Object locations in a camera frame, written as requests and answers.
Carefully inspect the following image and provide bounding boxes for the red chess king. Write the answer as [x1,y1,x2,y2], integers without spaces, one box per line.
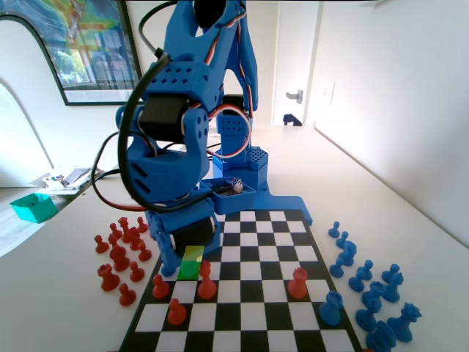
[117,216,132,243]

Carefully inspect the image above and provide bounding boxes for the red bishop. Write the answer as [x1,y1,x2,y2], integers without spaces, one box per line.
[196,259,218,300]

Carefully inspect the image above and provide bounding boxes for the red chess rook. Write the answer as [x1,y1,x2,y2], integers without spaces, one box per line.
[97,263,121,293]
[287,267,309,300]

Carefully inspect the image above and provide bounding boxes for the black white chessboard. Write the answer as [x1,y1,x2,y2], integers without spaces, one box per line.
[117,209,363,352]

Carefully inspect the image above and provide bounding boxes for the pile of papers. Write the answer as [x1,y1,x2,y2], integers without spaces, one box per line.
[39,165,106,196]

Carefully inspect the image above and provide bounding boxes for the teal plastic box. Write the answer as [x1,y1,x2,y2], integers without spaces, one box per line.
[10,193,59,224]

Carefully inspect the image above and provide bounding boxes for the black framed poster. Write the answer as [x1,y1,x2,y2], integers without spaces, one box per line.
[0,0,149,107]

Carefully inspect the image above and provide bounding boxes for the white door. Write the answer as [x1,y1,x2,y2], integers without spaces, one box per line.
[270,0,320,126]

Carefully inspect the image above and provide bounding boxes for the thin black cable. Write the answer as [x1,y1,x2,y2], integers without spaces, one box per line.
[95,166,122,180]

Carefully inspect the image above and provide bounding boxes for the thick black cable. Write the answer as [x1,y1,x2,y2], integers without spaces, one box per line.
[116,0,221,216]

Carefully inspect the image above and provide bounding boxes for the thin red black wire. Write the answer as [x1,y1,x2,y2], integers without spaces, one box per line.
[91,130,155,213]

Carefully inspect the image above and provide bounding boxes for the blue base plate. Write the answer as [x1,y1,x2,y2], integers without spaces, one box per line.
[211,181,314,227]

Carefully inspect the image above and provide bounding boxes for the white red servo wire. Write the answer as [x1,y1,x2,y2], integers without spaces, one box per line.
[203,10,258,162]

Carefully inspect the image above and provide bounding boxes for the white light switch plate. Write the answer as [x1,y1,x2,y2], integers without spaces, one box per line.
[318,81,336,106]

